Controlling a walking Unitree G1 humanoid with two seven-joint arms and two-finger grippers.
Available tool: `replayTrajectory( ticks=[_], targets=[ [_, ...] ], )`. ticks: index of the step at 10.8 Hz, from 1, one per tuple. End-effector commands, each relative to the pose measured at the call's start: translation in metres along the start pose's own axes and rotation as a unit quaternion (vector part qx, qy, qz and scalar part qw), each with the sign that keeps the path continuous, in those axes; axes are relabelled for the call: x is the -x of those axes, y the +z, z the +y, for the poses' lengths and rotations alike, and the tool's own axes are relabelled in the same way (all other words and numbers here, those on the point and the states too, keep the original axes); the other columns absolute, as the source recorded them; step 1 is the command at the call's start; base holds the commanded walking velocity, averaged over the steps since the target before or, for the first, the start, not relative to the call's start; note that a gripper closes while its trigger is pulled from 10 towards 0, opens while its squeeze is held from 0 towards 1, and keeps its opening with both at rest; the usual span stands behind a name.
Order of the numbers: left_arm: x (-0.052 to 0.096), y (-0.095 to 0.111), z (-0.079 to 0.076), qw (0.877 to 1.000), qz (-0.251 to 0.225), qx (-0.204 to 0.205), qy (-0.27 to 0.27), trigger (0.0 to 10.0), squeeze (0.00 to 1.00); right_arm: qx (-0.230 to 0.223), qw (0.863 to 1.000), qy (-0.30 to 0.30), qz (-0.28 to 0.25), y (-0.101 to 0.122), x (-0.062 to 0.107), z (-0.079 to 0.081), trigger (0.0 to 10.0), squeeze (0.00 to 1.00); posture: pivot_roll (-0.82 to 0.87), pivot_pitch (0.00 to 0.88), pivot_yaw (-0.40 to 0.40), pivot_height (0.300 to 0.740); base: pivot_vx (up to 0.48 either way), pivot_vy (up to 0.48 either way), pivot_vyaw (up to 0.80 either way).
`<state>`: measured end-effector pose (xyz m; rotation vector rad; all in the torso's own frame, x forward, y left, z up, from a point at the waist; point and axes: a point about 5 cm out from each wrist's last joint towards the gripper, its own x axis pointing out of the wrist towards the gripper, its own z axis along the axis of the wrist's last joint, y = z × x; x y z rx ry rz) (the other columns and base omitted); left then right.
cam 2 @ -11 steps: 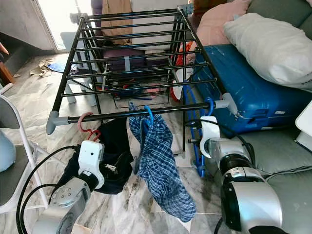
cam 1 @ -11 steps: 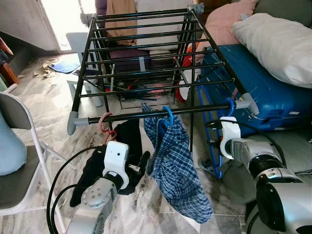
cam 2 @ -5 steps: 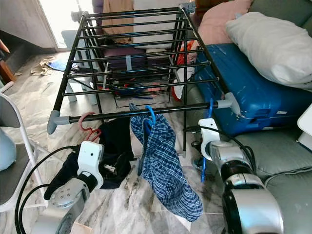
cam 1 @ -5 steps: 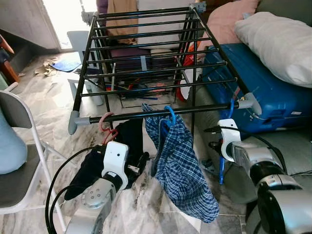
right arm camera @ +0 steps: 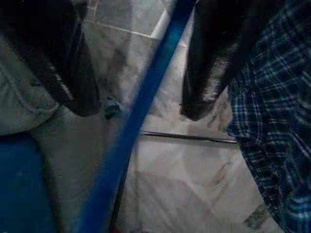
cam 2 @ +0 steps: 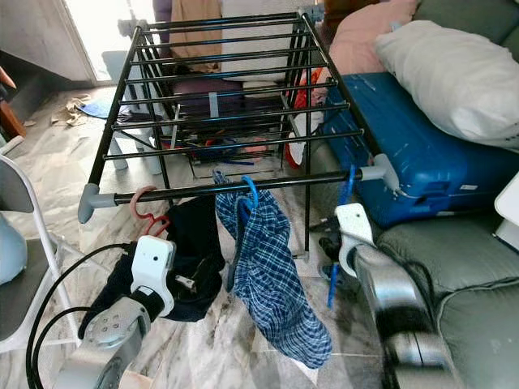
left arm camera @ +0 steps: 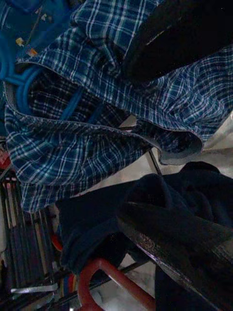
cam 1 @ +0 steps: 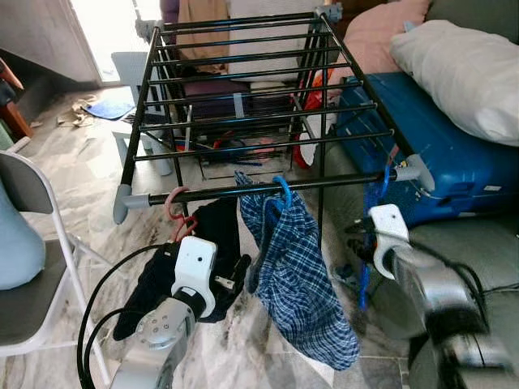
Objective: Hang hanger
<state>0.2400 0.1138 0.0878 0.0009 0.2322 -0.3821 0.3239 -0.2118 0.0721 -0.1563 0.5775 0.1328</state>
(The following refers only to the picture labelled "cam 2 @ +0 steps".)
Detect grey pillow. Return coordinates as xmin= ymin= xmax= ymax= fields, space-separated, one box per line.
xmin=373 ymin=20 xmax=519 ymax=151

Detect blue plastic hanger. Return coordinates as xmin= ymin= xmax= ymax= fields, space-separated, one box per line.
xmin=239 ymin=174 xmax=262 ymax=236
xmin=324 ymin=166 xmax=362 ymax=309

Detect blue floor mat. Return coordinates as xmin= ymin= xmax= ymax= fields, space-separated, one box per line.
xmin=81 ymin=97 xmax=122 ymax=120

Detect pale pink cushion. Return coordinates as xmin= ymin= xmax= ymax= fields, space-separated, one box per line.
xmin=324 ymin=0 xmax=418 ymax=78

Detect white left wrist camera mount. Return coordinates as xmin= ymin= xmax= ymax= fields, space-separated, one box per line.
xmin=130 ymin=235 xmax=177 ymax=318

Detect beige scraps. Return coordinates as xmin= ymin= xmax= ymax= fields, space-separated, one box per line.
xmin=53 ymin=96 xmax=90 ymax=126

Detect blue hard suitcase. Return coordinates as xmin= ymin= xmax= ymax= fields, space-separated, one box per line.
xmin=320 ymin=71 xmax=519 ymax=228

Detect navy garment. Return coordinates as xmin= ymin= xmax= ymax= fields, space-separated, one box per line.
xmin=101 ymin=197 xmax=226 ymax=321

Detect black metal drying rack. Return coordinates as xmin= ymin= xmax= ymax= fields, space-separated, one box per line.
xmin=77 ymin=4 xmax=402 ymax=226

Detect blue plaid garment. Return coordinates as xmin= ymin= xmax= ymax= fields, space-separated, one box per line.
xmin=213 ymin=170 xmax=333 ymax=370

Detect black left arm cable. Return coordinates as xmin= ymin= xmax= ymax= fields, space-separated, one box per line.
xmin=26 ymin=242 xmax=135 ymax=388

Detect pink plastic hanger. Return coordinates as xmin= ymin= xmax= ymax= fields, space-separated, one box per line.
xmin=130 ymin=186 xmax=169 ymax=237

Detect tan hanging cloth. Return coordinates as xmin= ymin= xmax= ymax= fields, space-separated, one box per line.
xmin=170 ymin=0 xmax=224 ymax=74

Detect pale blue chair cushion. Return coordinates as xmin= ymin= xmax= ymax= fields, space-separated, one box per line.
xmin=0 ymin=215 xmax=27 ymax=284

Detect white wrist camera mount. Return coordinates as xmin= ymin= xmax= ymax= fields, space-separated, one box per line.
xmin=130 ymin=235 xmax=177 ymax=318
xmin=334 ymin=203 xmax=374 ymax=276

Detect brown wooden furniture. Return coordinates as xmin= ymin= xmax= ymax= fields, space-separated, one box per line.
xmin=0 ymin=65 xmax=27 ymax=140

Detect white folding chair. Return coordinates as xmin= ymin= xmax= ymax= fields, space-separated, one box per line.
xmin=0 ymin=154 xmax=49 ymax=353

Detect grey-green leather sofa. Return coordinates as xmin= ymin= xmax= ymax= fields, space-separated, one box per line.
xmin=308 ymin=0 xmax=519 ymax=388

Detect purple box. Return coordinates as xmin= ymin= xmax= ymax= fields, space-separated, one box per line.
xmin=170 ymin=77 xmax=244 ymax=102

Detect white hanging cloth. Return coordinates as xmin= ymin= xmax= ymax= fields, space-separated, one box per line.
xmin=221 ymin=0 xmax=305 ymax=86

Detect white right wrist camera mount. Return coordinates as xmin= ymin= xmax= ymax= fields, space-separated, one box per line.
xmin=334 ymin=203 xmax=374 ymax=276

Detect red and white bag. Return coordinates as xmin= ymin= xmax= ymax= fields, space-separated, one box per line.
xmin=284 ymin=69 xmax=325 ymax=169

